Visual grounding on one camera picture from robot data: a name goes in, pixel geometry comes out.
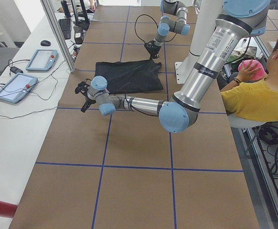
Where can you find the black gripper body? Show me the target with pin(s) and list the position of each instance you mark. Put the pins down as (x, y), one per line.
(154, 49)
(88, 100)

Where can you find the black graphic t-shirt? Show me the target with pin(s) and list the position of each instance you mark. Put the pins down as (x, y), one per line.
(130, 77)

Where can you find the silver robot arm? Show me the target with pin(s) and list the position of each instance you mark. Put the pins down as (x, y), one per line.
(220, 25)
(166, 25)

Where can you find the far blue teach pendant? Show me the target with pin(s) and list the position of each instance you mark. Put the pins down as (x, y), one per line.
(42, 60)

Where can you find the blue teach pendant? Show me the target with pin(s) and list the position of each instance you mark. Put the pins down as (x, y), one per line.
(17, 88)
(42, 60)

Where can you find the black box with label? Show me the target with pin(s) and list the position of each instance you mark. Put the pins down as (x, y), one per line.
(78, 34)

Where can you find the black computer mouse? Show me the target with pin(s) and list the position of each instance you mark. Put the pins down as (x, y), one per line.
(45, 43)

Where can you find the near blue teach pendant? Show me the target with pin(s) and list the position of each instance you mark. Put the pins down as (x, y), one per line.
(17, 88)

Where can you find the black keyboard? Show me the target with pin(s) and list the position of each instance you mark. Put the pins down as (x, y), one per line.
(65, 26)

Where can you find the pink toy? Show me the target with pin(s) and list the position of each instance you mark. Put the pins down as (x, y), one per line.
(250, 70)

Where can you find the person in yellow shirt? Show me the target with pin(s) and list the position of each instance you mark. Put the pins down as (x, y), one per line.
(256, 101)

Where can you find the red cylinder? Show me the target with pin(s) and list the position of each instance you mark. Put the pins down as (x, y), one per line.
(7, 210)

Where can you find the aluminium frame post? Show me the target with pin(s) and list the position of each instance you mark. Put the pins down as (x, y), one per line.
(50, 14)

